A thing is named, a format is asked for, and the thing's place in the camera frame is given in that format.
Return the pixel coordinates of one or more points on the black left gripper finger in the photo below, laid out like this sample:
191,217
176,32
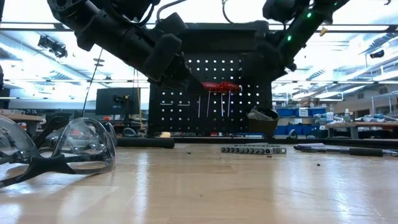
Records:
186,68
189,85

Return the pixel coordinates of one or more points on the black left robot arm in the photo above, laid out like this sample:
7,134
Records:
102,28

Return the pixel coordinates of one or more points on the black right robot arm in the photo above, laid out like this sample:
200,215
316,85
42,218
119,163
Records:
300,28

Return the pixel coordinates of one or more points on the black pegboard tool stand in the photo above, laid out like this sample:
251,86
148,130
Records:
217,40

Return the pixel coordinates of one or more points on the blue storage bin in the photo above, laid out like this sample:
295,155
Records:
286,112
298,130
317,112

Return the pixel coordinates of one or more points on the yellow hanging tag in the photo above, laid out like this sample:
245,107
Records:
323,31

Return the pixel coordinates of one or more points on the black plastic pegboard bin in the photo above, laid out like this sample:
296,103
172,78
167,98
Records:
262,129

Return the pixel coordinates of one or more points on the black computer monitor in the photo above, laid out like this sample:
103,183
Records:
105,102

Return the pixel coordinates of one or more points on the clear plastic bottle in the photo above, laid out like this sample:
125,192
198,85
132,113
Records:
347,116

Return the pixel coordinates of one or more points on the wooden workbench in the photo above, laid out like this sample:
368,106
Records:
354,125
21,117

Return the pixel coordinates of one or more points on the black ceiling mounted device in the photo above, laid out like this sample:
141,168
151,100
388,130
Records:
53,46

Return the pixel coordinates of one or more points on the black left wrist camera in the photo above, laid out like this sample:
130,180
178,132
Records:
172,26

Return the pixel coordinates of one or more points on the clear safety glasses black frame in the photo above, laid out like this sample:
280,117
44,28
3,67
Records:
46,169
111,133

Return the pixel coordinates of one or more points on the small black ceiling camera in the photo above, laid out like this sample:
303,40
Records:
377,54

